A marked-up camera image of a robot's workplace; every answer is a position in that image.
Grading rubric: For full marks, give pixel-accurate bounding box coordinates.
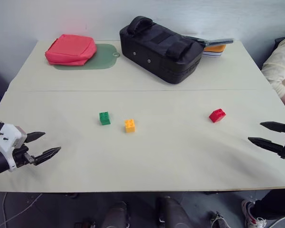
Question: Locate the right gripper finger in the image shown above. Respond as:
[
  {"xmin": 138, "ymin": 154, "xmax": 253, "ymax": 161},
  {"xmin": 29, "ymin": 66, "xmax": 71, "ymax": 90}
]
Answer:
[
  {"xmin": 260, "ymin": 121, "xmax": 285, "ymax": 134},
  {"xmin": 247, "ymin": 136, "xmax": 285, "ymax": 153}
]

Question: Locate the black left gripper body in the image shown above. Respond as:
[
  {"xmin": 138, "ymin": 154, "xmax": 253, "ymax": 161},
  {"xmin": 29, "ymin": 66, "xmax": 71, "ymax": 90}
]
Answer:
[{"xmin": 12, "ymin": 142, "xmax": 36, "ymax": 168}]

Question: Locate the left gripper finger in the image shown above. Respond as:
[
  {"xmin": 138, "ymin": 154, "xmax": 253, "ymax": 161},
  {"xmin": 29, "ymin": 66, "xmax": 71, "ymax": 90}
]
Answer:
[
  {"xmin": 32, "ymin": 146, "xmax": 62, "ymax": 166},
  {"xmin": 25, "ymin": 132, "xmax": 47, "ymax": 144}
]

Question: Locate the red toy brick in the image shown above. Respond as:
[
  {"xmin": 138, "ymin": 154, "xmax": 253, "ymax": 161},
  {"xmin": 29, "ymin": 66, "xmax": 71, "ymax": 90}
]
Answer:
[{"xmin": 209, "ymin": 108, "xmax": 227, "ymax": 123}]

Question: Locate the person's leg in black trousers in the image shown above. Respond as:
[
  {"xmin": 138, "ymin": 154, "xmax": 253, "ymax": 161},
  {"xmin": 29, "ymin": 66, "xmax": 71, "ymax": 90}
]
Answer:
[{"xmin": 253, "ymin": 189, "xmax": 285, "ymax": 221}]

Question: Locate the person's arm in cream sleeve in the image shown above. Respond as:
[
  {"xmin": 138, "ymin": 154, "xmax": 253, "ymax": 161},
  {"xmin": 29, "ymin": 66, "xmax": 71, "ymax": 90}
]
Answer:
[{"xmin": 261, "ymin": 34, "xmax": 285, "ymax": 102}]

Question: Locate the green toy brick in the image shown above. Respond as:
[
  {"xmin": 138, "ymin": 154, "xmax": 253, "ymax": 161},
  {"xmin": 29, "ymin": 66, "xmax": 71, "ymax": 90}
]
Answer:
[{"xmin": 99, "ymin": 111, "xmax": 111, "ymax": 126}]

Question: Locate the orange toy brick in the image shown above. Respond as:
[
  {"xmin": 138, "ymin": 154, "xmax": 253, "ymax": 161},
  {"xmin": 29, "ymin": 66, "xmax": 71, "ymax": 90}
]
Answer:
[{"xmin": 124, "ymin": 119, "xmax": 136, "ymax": 133}]

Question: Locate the dark rounded shape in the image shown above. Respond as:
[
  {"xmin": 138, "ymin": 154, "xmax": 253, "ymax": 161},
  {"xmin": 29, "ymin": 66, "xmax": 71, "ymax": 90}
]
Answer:
[
  {"xmin": 100, "ymin": 201, "xmax": 129, "ymax": 228},
  {"xmin": 156, "ymin": 196, "xmax": 193, "ymax": 228}
]

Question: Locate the red fabric pouch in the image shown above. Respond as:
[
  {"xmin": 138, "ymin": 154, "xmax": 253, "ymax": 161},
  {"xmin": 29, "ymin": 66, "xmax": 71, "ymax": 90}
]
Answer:
[{"xmin": 44, "ymin": 34, "xmax": 97, "ymax": 67}]

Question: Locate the orange and white box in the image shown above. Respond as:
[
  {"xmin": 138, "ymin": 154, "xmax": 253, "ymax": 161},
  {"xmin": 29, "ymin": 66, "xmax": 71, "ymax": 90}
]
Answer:
[{"xmin": 201, "ymin": 44, "xmax": 227, "ymax": 58}]

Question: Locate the dark grey flat folder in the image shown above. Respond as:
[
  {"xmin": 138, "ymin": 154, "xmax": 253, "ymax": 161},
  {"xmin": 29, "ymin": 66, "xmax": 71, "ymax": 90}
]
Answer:
[{"xmin": 183, "ymin": 35, "xmax": 235, "ymax": 47}]

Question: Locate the green cutting mat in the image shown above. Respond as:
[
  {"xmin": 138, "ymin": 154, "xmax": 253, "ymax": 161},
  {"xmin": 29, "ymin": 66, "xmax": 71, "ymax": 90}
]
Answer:
[{"xmin": 52, "ymin": 43, "xmax": 121, "ymax": 71}]

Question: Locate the black carry bag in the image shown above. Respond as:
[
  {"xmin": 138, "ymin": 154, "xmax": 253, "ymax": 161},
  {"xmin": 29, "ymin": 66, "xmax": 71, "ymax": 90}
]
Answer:
[{"xmin": 119, "ymin": 16, "xmax": 205, "ymax": 85}]

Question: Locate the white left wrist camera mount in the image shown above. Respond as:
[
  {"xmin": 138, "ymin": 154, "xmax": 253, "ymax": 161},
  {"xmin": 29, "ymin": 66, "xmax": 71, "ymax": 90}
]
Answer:
[{"xmin": 0, "ymin": 123, "xmax": 28, "ymax": 173}]

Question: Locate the white floor cable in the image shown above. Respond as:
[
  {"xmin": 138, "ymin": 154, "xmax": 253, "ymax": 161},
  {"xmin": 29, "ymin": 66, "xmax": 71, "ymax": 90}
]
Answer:
[{"xmin": 0, "ymin": 192, "xmax": 43, "ymax": 228}]

